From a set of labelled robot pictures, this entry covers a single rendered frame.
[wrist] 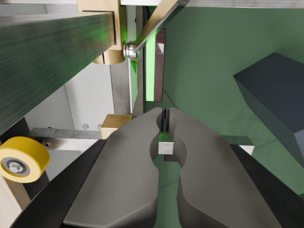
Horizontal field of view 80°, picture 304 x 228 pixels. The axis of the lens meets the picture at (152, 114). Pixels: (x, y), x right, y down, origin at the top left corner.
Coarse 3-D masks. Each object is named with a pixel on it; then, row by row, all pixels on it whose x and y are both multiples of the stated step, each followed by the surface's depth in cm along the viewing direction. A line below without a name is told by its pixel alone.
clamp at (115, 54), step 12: (84, 0) 21; (96, 0) 21; (108, 0) 21; (120, 12) 22; (120, 24) 22; (120, 36) 23; (120, 48) 24; (96, 60) 25; (108, 60) 24; (120, 60) 25
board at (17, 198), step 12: (0, 144) 32; (0, 180) 33; (12, 180) 35; (0, 192) 35; (12, 192) 35; (24, 192) 38; (0, 204) 37; (12, 204) 37; (24, 204) 38; (0, 216) 39; (12, 216) 39
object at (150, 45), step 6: (150, 42) 39; (150, 48) 40; (150, 54) 40; (150, 60) 41; (150, 66) 42; (150, 72) 42; (150, 78) 43; (150, 84) 44; (150, 90) 45; (150, 96) 45
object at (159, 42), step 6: (156, 36) 38; (162, 36) 38; (156, 42) 39; (162, 42) 39; (156, 48) 40; (162, 48) 39; (156, 54) 40; (162, 54) 40; (156, 60) 41; (162, 60) 41; (156, 66) 42; (162, 66) 41; (156, 72) 42; (162, 72) 42; (156, 78) 43; (156, 84) 44; (156, 90) 44; (156, 96) 45
